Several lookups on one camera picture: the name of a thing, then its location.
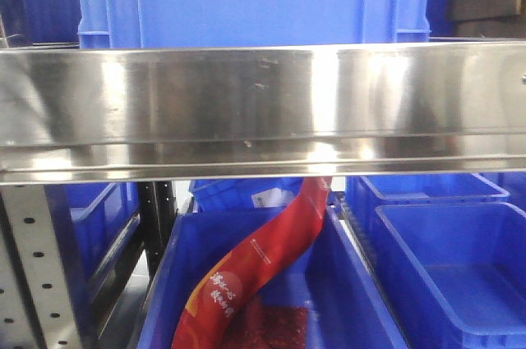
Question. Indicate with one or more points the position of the blue bin right lower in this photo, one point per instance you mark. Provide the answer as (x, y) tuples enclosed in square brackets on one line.
[(454, 273)]

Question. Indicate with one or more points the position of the dark blue bin upper left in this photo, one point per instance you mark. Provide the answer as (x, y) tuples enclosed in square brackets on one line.
[(49, 0)]

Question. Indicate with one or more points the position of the perforated metal upright post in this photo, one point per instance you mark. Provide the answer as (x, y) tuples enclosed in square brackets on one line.
[(29, 216)]

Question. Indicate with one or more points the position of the blue bin rear right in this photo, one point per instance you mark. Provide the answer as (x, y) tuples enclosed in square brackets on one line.
[(365, 193)]

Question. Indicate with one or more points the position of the red snack bag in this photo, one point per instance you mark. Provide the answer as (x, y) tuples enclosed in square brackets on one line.
[(234, 280)]

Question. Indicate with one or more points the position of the stainless steel shelf rail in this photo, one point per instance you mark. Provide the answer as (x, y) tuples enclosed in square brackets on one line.
[(79, 115)]

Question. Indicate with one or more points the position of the blue bin rear centre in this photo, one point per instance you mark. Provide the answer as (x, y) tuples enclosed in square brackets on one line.
[(213, 195)]

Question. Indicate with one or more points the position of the large blue plastic crate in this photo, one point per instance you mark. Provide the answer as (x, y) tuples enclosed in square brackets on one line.
[(249, 23)]

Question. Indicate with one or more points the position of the blue bin left lower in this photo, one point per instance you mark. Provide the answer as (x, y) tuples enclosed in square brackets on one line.
[(99, 211)]

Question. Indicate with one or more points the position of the black perforated upright post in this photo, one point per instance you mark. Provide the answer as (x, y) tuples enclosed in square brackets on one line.
[(158, 212)]

